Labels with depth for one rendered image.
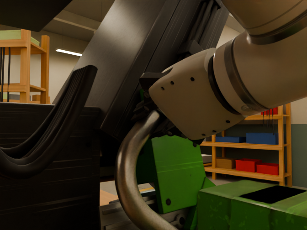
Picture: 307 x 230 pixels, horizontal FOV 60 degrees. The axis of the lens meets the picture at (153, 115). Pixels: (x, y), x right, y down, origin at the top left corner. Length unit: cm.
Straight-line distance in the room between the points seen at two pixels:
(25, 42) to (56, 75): 737
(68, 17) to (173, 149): 837
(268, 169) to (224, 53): 550
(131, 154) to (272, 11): 25
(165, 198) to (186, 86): 20
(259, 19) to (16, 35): 316
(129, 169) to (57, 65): 1019
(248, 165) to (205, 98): 563
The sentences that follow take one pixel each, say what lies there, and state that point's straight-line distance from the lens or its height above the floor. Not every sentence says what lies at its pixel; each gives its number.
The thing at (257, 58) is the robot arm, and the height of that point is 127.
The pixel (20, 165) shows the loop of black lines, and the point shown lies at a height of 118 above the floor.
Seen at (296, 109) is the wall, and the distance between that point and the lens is 612.
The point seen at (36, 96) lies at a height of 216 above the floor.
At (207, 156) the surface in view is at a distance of 71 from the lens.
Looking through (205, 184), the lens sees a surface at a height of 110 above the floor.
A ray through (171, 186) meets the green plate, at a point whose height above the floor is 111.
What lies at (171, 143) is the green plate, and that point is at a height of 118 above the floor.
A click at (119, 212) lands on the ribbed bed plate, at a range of 42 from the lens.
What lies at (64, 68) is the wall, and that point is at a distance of 1063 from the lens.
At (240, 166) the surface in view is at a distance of 600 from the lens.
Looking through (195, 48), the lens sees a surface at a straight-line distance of 54.
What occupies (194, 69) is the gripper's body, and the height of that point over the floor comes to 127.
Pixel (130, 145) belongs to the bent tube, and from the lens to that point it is 37.
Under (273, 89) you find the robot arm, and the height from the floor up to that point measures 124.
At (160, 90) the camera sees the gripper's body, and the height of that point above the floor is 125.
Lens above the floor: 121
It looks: 2 degrees up
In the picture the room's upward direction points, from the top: straight up
